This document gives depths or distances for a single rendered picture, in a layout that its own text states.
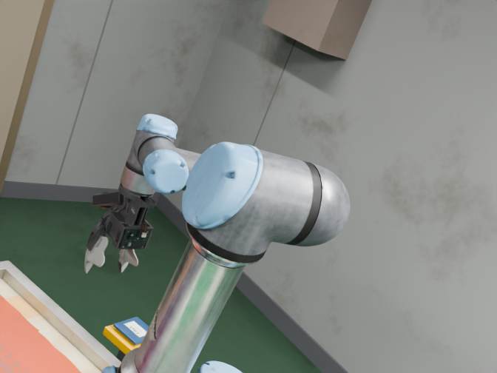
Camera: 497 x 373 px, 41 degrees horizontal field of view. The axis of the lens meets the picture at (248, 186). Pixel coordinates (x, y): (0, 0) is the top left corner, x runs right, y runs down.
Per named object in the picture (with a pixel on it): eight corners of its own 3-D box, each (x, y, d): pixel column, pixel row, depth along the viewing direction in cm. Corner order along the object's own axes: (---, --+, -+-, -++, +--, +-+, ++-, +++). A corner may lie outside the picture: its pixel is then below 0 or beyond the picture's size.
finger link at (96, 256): (84, 281, 133) (110, 244, 132) (72, 266, 137) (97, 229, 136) (96, 285, 135) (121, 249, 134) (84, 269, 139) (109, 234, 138)
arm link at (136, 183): (118, 159, 132) (152, 163, 138) (112, 180, 134) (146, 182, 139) (136, 176, 127) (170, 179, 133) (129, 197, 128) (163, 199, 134)
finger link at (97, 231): (83, 249, 134) (108, 214, 134) (80, 245, 135) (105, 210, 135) (100, 255, 138) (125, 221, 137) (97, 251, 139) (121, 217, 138)
